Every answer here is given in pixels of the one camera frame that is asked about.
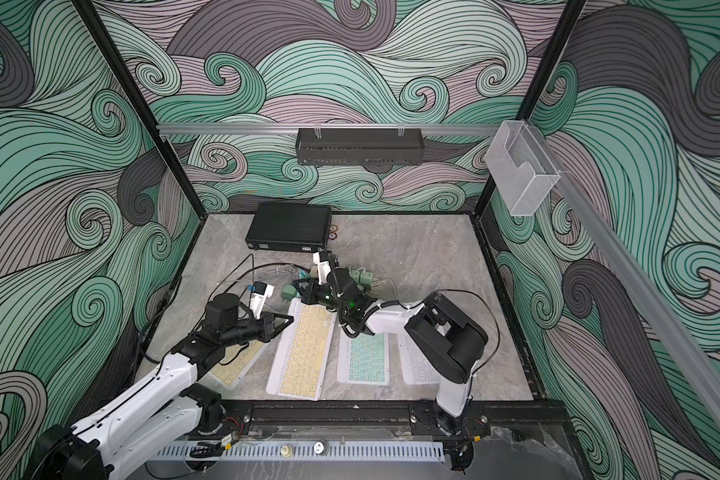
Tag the green wireless keyboard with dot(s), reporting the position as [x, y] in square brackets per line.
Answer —
[364, 360]

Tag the aluminium wall rail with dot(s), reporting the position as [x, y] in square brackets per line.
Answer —
[250, 128]

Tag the black wall shelf tray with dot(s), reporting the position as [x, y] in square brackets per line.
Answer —
[359, 146]

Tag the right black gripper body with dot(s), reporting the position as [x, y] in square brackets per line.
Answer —
[326, 294]

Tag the clear acrylic wall holder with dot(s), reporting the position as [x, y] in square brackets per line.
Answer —
[520, 162]

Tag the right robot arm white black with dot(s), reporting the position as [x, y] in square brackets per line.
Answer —
[450, 340]

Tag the white slotted cable duct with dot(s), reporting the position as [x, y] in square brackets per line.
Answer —
[347, 451]

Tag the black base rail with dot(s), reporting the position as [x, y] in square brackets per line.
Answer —
[420, 418]

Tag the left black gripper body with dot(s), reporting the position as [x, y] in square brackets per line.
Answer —
[247, 330]

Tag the black computer box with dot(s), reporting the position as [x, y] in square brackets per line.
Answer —
[289, 227]

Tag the yellow wireless keyboard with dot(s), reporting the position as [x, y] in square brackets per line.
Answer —
[236, 364]
[299, 365]

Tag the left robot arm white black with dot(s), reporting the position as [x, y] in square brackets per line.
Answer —
[114, 441]

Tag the white wireless keyboard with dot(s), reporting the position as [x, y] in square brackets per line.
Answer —
[416, 368]

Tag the light green charger plug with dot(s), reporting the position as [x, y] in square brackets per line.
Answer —
[289, 292]

